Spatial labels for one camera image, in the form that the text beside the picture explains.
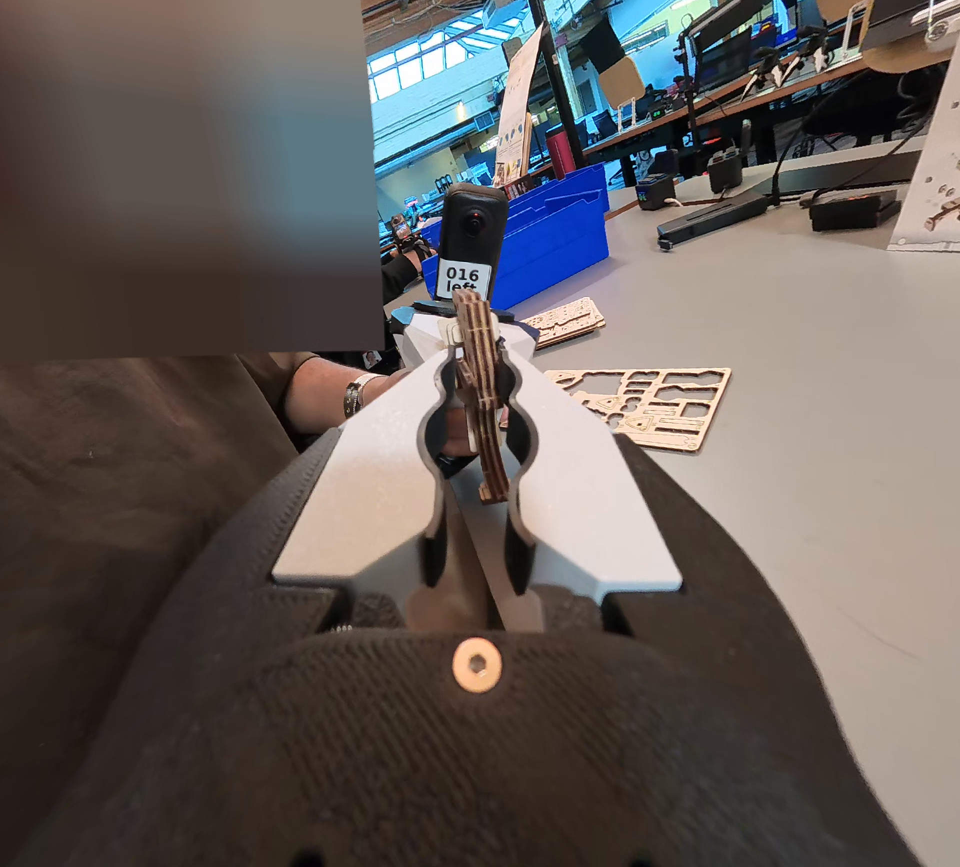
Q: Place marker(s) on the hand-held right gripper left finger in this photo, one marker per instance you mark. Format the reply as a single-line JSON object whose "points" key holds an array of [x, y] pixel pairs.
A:
{"points": [[360, 507]]}

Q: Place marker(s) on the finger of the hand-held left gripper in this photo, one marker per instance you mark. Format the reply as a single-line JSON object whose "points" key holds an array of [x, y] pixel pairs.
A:
{"points": [[420, 338], [521, 338]]}

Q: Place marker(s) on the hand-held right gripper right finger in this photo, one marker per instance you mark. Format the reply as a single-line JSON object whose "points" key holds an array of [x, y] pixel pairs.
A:
{"points": [[600, 507]]}

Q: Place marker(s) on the layered wooden model assembly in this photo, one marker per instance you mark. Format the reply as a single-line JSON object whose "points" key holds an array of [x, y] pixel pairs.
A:
{"points": [[484, 372]]}

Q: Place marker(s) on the person's left forearm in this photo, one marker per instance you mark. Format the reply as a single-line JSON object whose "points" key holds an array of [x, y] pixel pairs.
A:
{"points": [[315, 394]]}

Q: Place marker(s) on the grey desk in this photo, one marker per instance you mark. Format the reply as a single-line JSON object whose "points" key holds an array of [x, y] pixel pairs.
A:
{"points": [[787, 432]]}

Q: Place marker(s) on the person's left hand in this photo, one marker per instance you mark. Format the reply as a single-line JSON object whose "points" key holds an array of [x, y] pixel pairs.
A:
{"points": [[457, 432]]}

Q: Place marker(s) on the stack of wooden sheets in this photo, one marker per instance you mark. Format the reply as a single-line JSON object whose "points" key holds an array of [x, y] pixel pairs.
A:
{"points": [[562, 323]]}

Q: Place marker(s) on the blue plastic bin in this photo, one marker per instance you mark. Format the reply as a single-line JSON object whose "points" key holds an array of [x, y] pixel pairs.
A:
{"points": [[540, 259], [577, 181]]}

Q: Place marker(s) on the silver wristwatch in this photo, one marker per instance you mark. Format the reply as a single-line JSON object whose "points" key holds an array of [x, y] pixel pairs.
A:
{"points": [[360, 394]]}

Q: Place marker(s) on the red bottle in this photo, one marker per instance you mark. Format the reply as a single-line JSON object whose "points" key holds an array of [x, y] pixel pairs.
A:
{"points": [[559, 154]]}

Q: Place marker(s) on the printed display board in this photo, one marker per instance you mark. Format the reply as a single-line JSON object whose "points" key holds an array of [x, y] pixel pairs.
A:
{"points": [[517, 102]]}

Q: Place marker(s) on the laser-cut plywood parts sheet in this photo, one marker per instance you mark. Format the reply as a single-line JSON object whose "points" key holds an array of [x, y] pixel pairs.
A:
{"points": [[709, 402]]}

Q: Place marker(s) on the black charger with display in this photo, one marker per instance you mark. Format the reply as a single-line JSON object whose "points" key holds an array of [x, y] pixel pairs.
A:
{"points": [[656, 192]]}

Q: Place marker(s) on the black pole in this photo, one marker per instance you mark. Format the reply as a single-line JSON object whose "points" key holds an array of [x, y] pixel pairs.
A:
{"points": [[536, 19]]}

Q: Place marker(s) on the long black device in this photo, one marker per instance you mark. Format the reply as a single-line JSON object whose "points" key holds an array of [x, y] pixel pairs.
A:
{"points": [[712, 218]]}

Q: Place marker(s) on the flat black box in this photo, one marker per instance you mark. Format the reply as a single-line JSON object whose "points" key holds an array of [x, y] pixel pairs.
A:
{"points": [[855, 211]]}

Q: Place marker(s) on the grey monitor base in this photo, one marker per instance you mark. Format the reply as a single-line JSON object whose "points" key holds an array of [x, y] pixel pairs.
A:
{"points": [[862, 169]]}

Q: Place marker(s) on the white instruction sheet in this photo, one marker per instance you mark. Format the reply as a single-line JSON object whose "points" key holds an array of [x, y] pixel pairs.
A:
{"points": [[926, 192]]}

